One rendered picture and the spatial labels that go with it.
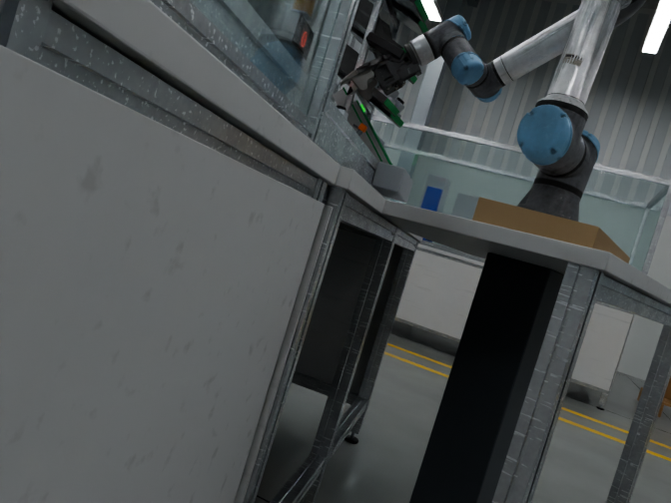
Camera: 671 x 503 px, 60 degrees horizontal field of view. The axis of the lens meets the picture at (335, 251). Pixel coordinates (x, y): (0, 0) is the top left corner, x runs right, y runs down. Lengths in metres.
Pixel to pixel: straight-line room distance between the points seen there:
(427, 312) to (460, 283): 0.41
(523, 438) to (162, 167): 0.77
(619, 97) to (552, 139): 9.19
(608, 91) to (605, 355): 5.96
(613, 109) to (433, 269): 5.69
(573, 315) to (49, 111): 0.83
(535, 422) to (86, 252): 0.79
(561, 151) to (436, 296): 4.23
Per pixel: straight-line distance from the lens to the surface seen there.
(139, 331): 0.46
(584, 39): 1.46
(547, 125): 1.36
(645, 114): 10.48
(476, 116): 10.51
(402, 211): 1.14
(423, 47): 1.64
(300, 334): 0.87
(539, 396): 1.02
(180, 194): 0.44
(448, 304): 5.49
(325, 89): 0.77
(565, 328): 1.00
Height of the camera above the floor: 0.77
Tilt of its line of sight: 2 degrees down
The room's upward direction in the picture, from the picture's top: 17 degrees clockwise
